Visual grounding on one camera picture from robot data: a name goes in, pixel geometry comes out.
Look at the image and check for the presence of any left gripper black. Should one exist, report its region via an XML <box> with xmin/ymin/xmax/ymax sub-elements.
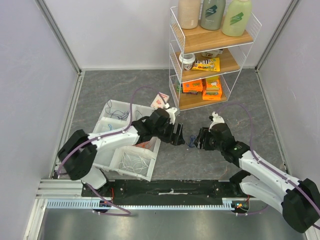
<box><xmin>153</xmin><ymin>119</ymin><xmax>185</xmax><ymax>147</ymax></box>

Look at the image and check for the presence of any orange wire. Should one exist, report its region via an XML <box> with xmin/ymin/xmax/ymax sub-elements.
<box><xmin>136</xmin><ymin>141</ymin><xmax>155</xmax><ymax>150</ymax></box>

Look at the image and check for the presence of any dark green wire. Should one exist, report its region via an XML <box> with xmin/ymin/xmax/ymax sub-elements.
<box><xmin>134</xmin><ymin>109</ymin><xmax>151</xmax><ymax>123</ymax></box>

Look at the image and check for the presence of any white wire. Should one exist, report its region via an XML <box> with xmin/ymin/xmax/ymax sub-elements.
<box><xmin>118</xmin><ymin>151</ymin><xmax>152</xmax><ymax>173</ymax></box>

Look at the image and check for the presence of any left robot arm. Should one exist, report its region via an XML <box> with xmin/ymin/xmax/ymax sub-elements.
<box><xmin>57</xmin><ymin>107</ymin><xmax>185</xmax><ymax>197</ymax></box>

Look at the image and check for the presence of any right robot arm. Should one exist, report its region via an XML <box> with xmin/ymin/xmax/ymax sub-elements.
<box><xmin>194</xmin><ymin>123</ymin><xmax>320</xmax><ymax>233</ymax></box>

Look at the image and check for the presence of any small white pink box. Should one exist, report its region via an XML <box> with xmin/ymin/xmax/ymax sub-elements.
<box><xmin>150</xmin><ymin>92</ymin><xmax>170</xmax><ymax>109</ymax></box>

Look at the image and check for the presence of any white compartment tray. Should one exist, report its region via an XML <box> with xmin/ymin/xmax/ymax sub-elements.
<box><xmin>92</xmin><ymin>99</ymin><xmax>161</xmax><ymax>181</ymax></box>

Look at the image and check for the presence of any orange box left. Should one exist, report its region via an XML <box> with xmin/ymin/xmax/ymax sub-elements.
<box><xmin>182</xmin><ymin>79</ymin><xmax>203</xmax><ymax>93</ymax></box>

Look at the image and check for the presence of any orange box stack right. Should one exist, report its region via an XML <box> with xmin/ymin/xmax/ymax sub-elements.
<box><xmin>202</xmin><ymin>76</ymin><xmax>223</xmax><ymax>101</ymax></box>

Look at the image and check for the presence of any white paper cup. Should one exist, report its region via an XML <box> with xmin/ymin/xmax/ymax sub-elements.
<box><xmin>179</xmin><ymin>53</ymin><xmax>196</xmax><ymax>71</ymax></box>

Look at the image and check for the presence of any yellow candy bag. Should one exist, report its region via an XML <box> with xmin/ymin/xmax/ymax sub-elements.
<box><xmin>192</xmin><ymin>57</ymin><xmax>221</xmax><ymax>72</ymax></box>

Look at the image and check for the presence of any white yoghurt cup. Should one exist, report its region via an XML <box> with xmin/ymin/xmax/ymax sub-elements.
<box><xmin>201</xmin><ymin>49</ymin><xmax>223</xmax><ymax>59</ymax></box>

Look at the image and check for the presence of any beige bottle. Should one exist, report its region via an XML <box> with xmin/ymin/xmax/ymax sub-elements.
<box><xmin>177</xmin><ymin>0</ymin><xmax>201</xmax><ymax>30</ymax></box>

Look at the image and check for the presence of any light green bottle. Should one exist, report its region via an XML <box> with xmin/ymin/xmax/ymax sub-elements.
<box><xmin>222</xmin><ymin>0</ymin><xmax>252</xmax><ymax>37</ymax></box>

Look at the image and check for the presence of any grey-green bottle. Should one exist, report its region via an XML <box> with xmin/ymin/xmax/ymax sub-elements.
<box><xmin>200</xmin><ymin>0</ymin><xmax>226</xmax><ymax>31</ymax></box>

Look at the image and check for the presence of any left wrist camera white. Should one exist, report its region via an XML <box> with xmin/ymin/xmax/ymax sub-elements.
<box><xmin>163</xmin><ymin>103</ymin><xmax>180</xmax><ymax>125</ymax></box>

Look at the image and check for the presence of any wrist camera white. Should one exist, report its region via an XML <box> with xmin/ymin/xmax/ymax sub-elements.
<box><xmin>209</xmin><ymin>111</ymin><xmax>225</xmax><ymax>131</ymax></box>
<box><xmin>163</xmin><ymin>103</ymin><xmax>180</xmax><ymax>125</ymax></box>

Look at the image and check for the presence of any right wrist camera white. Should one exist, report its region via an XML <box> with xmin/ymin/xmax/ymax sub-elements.
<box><xmin>209</xmin><ymin>111</ymin><xmax>225</xmax><ymax>131</ymax></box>

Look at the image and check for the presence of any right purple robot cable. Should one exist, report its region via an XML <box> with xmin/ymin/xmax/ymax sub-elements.
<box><xmin>216</xmin><ymin>102</ymin><xmax>320</xmax><ymax>230</ymax></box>

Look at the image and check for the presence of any white wire shelf rack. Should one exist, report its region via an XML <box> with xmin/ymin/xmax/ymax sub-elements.
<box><xmin>169</xmin><ymin>6</ymin><xmax>262</xmax><ymax>111</ymax></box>

